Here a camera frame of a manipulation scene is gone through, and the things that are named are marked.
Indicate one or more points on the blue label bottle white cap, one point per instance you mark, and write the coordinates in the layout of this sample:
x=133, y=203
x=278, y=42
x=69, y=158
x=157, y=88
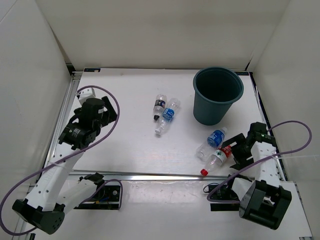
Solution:
x=168, y=115

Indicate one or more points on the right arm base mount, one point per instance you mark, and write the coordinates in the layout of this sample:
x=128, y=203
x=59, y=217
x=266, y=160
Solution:
x=223, y=194

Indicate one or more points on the black label plastic bottle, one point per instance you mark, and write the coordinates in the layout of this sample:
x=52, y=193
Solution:
x=159, y=106

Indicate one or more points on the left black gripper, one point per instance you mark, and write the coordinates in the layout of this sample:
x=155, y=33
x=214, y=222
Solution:
x=111, y=114

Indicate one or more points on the aluminium front rail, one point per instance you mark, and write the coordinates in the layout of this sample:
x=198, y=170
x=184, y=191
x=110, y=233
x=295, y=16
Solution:
x=136, y=176

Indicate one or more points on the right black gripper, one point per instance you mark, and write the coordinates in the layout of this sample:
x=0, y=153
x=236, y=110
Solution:
x=242, y=162

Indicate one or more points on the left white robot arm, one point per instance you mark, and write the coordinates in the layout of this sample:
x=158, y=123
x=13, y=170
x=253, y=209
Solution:
x=45, y=206

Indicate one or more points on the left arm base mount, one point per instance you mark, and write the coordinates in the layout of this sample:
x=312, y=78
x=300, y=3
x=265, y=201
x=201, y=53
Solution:
x=109, y=197

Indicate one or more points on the red label red cap bottle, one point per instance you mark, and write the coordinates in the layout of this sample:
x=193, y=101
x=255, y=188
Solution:
x=216, y=160

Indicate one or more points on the dark green plastic bin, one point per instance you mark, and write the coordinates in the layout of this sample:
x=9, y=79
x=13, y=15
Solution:
x=216, y=89

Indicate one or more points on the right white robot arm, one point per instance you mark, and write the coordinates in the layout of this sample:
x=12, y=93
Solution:
x=262, y=198

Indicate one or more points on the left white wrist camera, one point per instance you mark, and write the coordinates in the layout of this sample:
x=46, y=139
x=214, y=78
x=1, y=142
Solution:
x=85, y=94

